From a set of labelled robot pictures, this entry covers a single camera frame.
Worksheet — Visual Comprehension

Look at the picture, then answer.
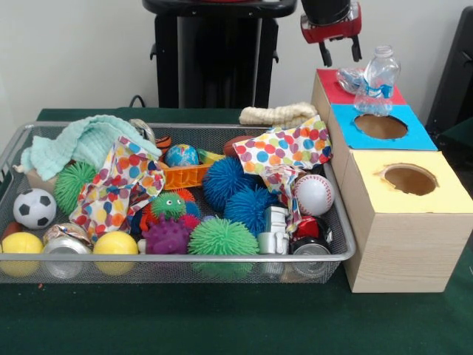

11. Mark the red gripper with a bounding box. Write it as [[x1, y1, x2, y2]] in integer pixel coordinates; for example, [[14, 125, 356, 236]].
[[299, 1, 363, 67]]

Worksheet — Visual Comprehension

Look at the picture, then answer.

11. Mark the cream cloth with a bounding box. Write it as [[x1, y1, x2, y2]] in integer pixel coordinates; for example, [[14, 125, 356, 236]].
[[239, 101, 319, 126]]

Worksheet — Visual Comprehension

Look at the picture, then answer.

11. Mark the polka dot cloth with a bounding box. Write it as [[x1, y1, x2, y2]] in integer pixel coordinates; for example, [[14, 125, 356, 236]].
[[234, 115, 333, 175], [69, 135, 166, 243]]

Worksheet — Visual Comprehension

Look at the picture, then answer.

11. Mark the brown toy football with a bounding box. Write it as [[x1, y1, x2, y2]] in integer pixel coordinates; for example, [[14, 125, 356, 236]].
[[223, 135, 256, 156]]

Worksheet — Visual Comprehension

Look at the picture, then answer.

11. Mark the silver toy robot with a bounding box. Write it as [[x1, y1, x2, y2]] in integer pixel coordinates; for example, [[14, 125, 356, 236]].
[[257, 206, 291, 255]]

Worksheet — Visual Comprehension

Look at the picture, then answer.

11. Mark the mint green cloth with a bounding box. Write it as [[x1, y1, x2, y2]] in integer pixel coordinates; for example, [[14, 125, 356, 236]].
[[20, 115, 163, 182]]

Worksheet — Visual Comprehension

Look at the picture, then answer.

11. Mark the wooden box with three holes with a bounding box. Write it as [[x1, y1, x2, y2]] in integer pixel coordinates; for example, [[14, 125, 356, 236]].
[[310, 68, 473, 294]]

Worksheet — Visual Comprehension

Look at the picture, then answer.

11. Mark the silver mesh bin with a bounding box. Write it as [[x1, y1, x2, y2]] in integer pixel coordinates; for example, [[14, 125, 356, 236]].
[[0, 121, 358, 285]]

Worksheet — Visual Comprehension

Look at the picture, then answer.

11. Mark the black upright panel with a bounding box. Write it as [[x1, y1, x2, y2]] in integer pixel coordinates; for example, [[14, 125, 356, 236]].
[[424, 5, 473, 171]]

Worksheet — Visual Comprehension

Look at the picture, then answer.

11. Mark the green covered side table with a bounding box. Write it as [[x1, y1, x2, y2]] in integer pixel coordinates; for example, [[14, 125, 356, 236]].
[[438, 118, 473, 149]]

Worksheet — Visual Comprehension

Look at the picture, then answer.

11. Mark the white baseball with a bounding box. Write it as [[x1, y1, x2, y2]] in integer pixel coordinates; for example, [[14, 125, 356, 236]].
[[293, 174, 336, 217]]

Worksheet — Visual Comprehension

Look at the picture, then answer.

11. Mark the blue spiky ball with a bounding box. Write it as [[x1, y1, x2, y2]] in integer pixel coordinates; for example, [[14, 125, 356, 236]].
[[202, 157, 282, 236]]

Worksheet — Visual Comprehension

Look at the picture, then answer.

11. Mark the purple spiky toy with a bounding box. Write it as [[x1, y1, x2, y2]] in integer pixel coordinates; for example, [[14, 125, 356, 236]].
[[142, 214, 193, 255]]

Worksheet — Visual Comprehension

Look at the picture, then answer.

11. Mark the dark green table cloth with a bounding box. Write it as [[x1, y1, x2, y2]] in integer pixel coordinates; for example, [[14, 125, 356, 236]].
[[0, 106, 473, 355]]

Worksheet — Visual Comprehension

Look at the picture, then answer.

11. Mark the yellow tennis ball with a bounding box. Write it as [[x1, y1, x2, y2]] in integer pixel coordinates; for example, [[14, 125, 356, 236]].
[[92, 231, 140, 277]]

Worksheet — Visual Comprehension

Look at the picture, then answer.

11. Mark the black and white soccer ball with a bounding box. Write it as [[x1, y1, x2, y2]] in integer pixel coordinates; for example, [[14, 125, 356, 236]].
[[13, 188, 58, 230]]

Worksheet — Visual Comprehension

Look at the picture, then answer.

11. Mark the smooth yellow ball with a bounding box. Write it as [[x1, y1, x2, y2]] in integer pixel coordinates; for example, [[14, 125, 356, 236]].
[[0, 231, 45, 277]]

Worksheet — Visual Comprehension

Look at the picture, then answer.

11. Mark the black cable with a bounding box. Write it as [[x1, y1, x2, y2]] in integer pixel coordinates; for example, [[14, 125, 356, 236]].
[[129, 95, 160, 109]]

